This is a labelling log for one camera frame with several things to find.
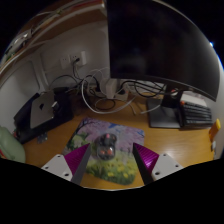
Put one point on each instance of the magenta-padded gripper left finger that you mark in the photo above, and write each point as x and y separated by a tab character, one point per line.
58	165

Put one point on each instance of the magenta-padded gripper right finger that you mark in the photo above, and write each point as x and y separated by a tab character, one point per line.
165	165

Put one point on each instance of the transparent computer mouse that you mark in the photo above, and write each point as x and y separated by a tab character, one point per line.
106	145

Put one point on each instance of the flower print mouse pad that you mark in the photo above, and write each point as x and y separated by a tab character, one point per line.
126	136

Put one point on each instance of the pale green object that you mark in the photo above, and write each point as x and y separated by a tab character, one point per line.
11	146

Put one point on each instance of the silver mini computer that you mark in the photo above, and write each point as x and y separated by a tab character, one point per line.
41	110

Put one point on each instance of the black keyboard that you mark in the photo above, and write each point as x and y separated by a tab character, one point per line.
196	115

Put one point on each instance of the orange jar with yellow lid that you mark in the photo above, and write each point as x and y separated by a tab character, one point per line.
214	130

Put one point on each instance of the white power strip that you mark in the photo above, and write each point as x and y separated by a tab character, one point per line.
108	88

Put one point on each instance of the black curved monitor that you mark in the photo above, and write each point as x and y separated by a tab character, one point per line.
156	40

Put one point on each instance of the wooden shelf unit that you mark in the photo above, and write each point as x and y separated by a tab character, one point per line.
50	23

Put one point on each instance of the white wall socket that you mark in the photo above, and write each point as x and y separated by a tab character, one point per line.
73	59

